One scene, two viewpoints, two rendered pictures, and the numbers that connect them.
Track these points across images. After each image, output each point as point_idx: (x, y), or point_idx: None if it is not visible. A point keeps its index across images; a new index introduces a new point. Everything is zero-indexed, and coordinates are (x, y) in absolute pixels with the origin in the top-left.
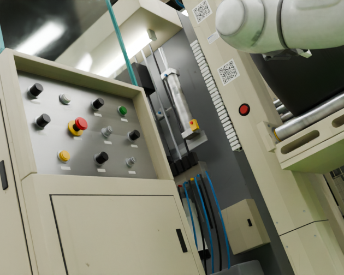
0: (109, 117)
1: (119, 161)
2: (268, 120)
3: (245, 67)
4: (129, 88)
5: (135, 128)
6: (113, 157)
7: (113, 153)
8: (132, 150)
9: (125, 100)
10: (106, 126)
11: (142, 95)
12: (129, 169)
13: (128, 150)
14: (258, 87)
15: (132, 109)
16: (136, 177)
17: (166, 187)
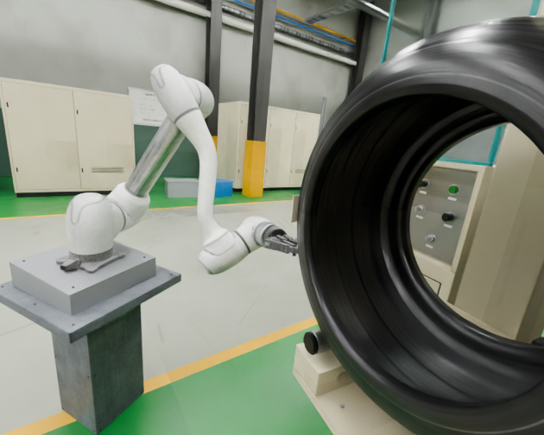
0: (434, 195)
1: (421, 233)
2: (458, 294)
3: (486, 204)
4: (458, 168)
5: (462, 209)
6: (418, 229)
7: (420, 226)
8: (442, 229)
9: (470, 176)
10: (426, 203)
11: (477, 177)
12: (427, 243)
13: (437, 227)
14: (496, 242)
15: (473, 187)
16: (431, 251)
17: (438, 274)
